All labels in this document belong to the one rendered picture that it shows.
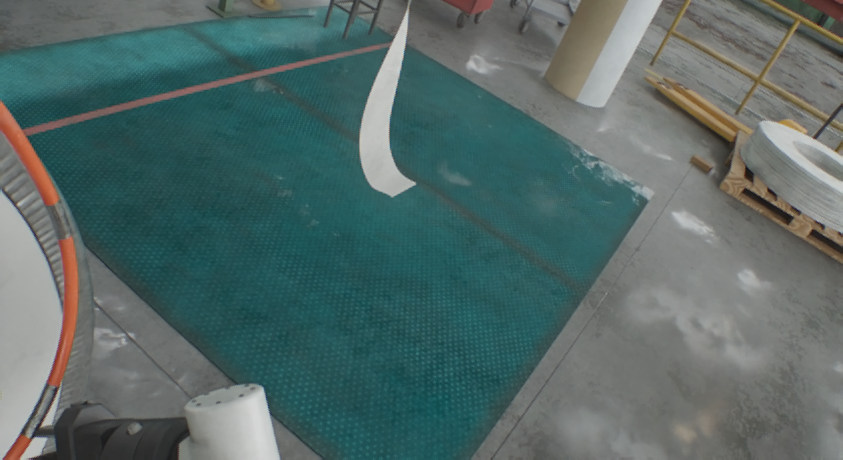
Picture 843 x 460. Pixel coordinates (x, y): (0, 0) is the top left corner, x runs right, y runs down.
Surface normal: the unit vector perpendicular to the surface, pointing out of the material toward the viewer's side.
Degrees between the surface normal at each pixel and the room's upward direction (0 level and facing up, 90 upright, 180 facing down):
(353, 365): 0
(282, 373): 0
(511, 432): 0
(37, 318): 90
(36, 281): 90
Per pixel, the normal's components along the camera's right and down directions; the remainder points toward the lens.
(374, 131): 0.59, 0.67
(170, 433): 0.41, -0.75
